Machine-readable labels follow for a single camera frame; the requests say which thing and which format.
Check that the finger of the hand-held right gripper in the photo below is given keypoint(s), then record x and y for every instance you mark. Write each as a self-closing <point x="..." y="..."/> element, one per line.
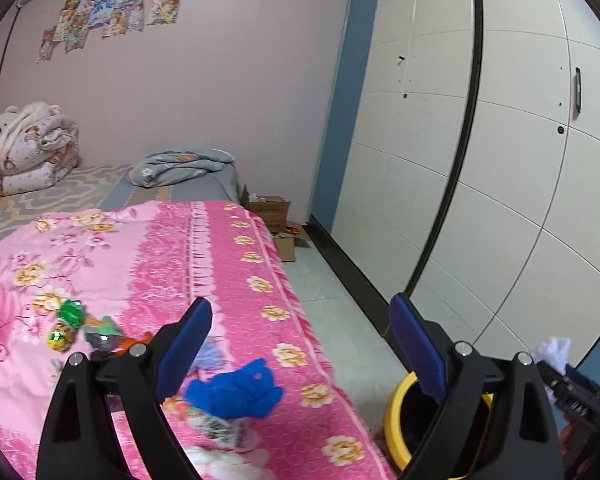
<point x="575" y="402"/>

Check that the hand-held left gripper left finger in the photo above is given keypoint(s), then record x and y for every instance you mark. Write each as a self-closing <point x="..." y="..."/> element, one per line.
<point x="182" y="347"/>

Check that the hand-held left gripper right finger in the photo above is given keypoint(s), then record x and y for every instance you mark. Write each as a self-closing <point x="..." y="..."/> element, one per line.
<point x="420" y="347"/>

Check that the fluffy purple yarn ball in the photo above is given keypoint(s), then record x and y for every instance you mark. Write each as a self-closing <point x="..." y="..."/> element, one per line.
<point x="215" y="355"/>

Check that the white tissue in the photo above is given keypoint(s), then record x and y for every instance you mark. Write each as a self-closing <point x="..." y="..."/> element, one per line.
<point x="552" y="351"/>

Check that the yellow trash bin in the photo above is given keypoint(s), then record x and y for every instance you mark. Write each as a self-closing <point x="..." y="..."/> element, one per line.
<point x="395" y="425"/>

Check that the orange peel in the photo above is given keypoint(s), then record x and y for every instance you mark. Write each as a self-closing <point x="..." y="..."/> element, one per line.
<point x="130" y="344"/>

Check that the crumpled blue cloth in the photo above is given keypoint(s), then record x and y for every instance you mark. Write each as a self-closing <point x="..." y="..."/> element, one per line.
<point x="235" y="390"/>

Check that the grey green snack packet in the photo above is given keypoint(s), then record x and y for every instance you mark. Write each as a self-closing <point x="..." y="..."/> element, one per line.
<point x="102" y="332"/>

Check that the pink floral blanket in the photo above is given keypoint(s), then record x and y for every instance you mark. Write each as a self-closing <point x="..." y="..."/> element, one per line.
<point x="155" y="270"/>

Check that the printed snack wrapper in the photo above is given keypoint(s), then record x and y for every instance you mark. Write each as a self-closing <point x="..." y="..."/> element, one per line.
<point x="225" y="432"/>

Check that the yellow green candy wrapper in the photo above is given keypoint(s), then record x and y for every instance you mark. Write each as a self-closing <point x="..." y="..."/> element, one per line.
<point x="60" y="336"/>

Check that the small cardboard box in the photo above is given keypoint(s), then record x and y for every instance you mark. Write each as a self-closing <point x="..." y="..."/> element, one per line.
<point x="285" y="249"/>

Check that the open cardboard box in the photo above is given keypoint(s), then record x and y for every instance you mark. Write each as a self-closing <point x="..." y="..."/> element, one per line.
<point x="270" y="212"/>

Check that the grey floral blanket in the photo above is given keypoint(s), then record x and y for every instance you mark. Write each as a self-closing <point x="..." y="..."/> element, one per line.
<point x="185" y="166"/>

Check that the white wardrobe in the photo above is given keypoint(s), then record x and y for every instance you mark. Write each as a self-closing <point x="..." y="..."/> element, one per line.
<point x="505" y="160"/>

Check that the folded pink print quilt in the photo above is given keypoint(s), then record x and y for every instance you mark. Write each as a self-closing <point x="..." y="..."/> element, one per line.
<point x="35" y="155"/>

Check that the cluster of cartoon wall posters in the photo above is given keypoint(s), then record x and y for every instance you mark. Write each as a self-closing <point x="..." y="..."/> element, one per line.
<point x="110" y="5"/>

